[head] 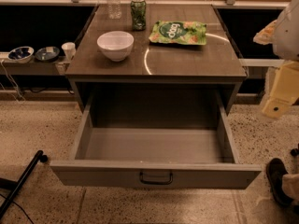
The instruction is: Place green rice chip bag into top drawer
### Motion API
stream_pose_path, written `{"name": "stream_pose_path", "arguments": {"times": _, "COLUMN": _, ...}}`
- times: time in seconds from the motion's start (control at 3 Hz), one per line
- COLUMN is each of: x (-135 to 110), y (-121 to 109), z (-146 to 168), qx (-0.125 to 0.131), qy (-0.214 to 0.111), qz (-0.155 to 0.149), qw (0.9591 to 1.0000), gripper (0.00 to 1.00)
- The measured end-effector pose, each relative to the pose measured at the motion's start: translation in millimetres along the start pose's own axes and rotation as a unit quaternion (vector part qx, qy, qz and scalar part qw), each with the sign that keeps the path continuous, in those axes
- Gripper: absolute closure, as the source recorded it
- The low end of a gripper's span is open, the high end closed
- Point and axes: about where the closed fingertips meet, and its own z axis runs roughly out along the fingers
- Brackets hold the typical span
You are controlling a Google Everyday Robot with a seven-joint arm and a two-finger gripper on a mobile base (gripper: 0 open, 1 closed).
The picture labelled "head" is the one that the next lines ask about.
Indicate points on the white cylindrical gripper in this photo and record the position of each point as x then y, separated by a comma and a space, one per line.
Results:
287, 36

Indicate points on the green rice chip bag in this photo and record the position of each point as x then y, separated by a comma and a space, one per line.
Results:
178, 32

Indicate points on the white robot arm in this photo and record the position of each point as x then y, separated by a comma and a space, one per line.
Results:
283, 35

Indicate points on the grey cabinet with wooden top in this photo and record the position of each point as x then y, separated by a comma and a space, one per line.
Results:
213, 63

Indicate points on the open grey top drawer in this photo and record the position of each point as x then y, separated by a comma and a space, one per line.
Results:
124, 132

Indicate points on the black caster wheel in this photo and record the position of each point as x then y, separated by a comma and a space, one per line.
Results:
295, 151

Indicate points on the green soda can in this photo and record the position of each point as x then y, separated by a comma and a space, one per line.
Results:
138, 14

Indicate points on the black shoe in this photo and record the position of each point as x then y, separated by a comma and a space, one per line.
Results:
275, 170

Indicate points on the white ceramic bowl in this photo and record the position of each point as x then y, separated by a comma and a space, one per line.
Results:
116, 45

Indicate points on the clear plastic water bottle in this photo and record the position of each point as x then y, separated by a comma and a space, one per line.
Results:
114, 9

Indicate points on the small white paper cup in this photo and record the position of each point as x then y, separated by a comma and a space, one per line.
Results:
69, 49

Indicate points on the dark blue shallow bowl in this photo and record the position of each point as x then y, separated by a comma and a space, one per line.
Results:
47, 54

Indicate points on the low grey side shelf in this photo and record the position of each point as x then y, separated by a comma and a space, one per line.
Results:
35, 68

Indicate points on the blue patterned bowl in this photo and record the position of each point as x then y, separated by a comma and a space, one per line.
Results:
21, 54

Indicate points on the black stand leg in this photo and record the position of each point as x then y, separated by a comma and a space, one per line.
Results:
15, 186

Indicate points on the black drawer handle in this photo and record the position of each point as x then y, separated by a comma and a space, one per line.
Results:
156, 178

